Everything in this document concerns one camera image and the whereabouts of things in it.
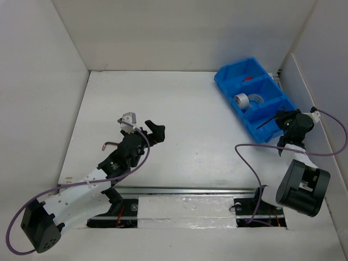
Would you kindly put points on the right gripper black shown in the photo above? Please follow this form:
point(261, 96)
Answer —
point(281, 115)

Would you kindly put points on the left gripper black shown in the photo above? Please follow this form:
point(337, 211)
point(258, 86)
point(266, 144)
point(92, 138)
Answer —
point(156, 136)

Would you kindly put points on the dark brown hex key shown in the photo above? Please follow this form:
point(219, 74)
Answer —
point(266, 122)

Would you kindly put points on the clear tape roll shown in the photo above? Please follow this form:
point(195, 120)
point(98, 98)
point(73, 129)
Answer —
point(242, 101)
point(255, 99)

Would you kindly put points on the copper hex key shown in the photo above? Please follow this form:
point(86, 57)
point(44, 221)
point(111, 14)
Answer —
point(109, 143)

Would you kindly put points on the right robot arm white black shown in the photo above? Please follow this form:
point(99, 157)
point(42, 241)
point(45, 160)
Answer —
point(303, 186)

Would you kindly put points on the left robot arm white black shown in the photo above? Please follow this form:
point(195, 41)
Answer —
point(45, 222)

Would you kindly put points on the blue three-compartment bin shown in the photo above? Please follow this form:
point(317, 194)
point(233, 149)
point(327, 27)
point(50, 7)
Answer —
point(229, 79)

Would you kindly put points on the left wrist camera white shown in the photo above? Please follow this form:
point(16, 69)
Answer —
point(127, 118)

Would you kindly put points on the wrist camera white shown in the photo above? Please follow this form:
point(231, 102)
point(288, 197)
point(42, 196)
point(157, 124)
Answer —
point(127, 118)
point(315, 115)

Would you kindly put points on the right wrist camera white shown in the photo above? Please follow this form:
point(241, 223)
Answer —
point(315, 115)

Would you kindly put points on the aluminium rail front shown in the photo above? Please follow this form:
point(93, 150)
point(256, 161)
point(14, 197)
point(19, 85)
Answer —
point(177, 190)

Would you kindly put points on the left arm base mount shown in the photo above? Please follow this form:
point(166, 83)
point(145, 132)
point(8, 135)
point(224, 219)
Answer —
point(123, 213)

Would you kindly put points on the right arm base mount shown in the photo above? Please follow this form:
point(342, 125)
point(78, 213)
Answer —
point(250, 214)

